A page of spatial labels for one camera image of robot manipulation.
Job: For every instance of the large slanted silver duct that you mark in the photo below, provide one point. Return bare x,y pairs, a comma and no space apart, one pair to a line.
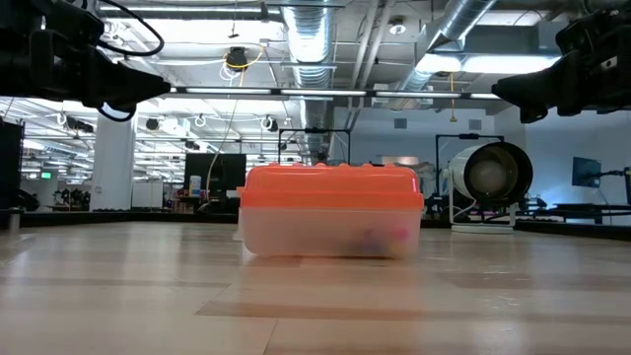
443,34

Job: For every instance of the black computer monitor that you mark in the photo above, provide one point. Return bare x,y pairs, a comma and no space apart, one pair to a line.
217,172

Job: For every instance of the long ceiling light bar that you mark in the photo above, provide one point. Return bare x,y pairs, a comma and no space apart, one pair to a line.
320,92

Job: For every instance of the white ceiling sensor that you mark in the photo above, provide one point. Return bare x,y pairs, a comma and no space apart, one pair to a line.
397,27

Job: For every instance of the grey wall vent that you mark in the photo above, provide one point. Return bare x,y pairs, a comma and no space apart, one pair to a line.
474,124
400,123

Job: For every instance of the black rack frame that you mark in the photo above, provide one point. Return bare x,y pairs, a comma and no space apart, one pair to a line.
315,130
468,136

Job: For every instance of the silver ribbed ventilation duct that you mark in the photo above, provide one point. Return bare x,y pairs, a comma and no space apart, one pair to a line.
308,39

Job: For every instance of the black aluminium table frame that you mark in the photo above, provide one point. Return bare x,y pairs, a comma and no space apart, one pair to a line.
98,218

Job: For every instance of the black overhead camera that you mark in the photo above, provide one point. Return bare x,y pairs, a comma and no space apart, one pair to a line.
236,59

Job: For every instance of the clear box with orange lid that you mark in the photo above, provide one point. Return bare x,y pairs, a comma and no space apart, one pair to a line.
330,192

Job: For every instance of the white cabinet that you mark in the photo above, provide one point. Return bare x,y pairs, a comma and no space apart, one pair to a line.
147,194

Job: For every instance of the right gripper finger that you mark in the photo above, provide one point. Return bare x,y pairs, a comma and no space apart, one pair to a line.
539,93

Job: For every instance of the small grey post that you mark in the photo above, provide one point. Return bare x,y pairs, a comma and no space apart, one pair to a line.
14,222

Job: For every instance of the black ceiling speaker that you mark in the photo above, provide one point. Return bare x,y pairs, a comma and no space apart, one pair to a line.
152,124
272,124

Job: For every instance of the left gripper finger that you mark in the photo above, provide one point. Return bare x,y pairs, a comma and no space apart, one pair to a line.
128,86

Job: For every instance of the dark long workbench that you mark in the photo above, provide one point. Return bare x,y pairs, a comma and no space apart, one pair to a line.
591,207

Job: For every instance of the white building column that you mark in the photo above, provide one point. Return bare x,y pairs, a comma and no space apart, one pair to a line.
112,167

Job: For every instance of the rectangular ceiling light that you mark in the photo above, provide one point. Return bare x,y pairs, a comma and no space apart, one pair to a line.
493,63

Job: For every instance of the white canister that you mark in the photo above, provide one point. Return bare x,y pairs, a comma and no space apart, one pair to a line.
195,186

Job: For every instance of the wall-mounted dark monitor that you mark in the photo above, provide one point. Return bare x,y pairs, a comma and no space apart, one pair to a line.
586,172

